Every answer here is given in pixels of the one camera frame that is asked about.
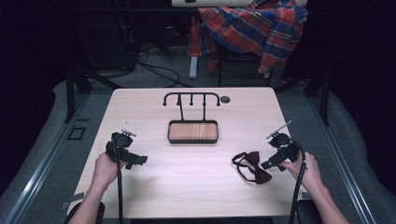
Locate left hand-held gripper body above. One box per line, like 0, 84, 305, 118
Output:
105, 128, 138, 163

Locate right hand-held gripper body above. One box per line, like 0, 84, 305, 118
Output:
266, 119, 305, 166

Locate dark red bow tie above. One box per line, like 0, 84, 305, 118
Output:
231, 150, 273, 186

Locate person's left hand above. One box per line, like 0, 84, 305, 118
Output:
92, 151, 128, 189

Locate person's right hand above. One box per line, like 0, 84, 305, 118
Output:
280, 151, 324, 194

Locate black rack with wooden tray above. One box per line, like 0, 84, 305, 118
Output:
162, 91, 221, 145

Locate black metal stand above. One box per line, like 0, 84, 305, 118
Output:
64, 63, 123, 123
273, 66, 332, 127

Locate grey tape strip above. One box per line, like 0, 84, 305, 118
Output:
60, 191, 86, 210

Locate red blue plaid shirt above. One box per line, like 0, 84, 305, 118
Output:
187, 0, 309, 77

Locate left hand-held gripper cable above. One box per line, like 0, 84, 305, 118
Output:
111, 136, 125, 224

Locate hand-held gripper cable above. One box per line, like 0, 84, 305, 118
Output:
111, 136, 125, 224
287, 139, 308, 224

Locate right hand-held gripper cable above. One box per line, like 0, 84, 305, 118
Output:
287, 139, 308, 224

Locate aluminium floor rail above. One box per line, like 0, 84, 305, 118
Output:
2, 91, 92, 224
306, 92, 378, 224

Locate black floor cables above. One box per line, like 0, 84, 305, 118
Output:
102, 40, 191, 89

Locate black chair frame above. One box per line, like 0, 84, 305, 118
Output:
217, 49, 273, 89

